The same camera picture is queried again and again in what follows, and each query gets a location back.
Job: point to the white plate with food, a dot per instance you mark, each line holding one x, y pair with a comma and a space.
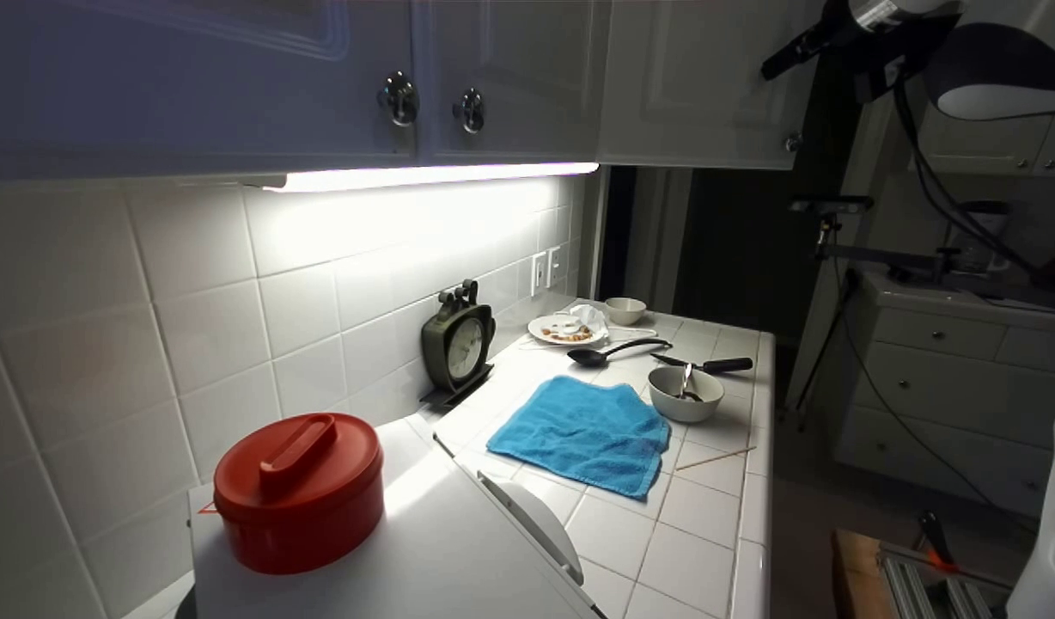
561, 336

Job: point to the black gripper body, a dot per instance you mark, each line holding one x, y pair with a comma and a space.
833, 34

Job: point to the narrow white cabinet door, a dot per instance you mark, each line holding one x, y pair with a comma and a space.
515, 72

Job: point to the small white bowl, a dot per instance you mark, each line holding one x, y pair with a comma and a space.
625, 308

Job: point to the metal spoon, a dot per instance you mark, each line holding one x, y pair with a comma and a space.
688, 380

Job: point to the white dresser with drawers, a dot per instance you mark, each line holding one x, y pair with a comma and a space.
950, 380

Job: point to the white container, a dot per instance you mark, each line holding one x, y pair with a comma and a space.
436, 551

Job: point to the under-cabinet light strip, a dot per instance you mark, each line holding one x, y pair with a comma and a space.
436, 178

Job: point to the clear plastic piece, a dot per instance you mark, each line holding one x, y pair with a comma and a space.
587, 316

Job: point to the green kitchen scale with dial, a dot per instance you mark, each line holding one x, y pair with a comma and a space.
459, 346

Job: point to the white wall outlet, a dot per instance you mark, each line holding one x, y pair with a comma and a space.
546, 270

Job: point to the round metal cabinet knob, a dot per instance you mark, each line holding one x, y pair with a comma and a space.
468, 113
399, 99

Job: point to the red lidded container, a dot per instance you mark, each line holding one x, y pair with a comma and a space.
302, 495

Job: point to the wooden board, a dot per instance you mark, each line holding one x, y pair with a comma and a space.
865, 574

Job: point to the blue terry towel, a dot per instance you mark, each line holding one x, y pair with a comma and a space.
582, 436

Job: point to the metal rack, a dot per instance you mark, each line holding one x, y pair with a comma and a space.
950, 586

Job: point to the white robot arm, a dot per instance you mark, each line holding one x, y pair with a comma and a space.
994, 72

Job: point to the wide white cabinet door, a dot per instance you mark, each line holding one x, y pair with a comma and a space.
183, 72

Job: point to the white background cabinet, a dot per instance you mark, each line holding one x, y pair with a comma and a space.
994, 144

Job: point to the black ladle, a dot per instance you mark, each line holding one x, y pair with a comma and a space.
596, 355

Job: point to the black tripod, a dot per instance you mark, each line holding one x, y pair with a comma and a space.
822, 228

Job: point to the grey bowl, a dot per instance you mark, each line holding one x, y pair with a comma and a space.
684, 409

